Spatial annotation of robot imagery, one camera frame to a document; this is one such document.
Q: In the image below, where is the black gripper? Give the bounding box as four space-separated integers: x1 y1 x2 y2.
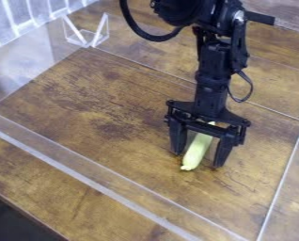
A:
164 77 251 168

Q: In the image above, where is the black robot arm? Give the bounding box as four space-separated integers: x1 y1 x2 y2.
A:
151 0 251 168

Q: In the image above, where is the black bar on table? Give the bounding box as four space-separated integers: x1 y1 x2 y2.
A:
245 11 275 25

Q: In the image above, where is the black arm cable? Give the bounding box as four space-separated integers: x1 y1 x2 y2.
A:
117 0 255 104

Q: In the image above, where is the clear acrylic corner bracket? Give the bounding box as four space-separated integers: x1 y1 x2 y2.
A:
61 13 109 48

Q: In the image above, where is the clear acrylic enclosure wall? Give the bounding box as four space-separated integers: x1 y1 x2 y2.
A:
0 0 299 241

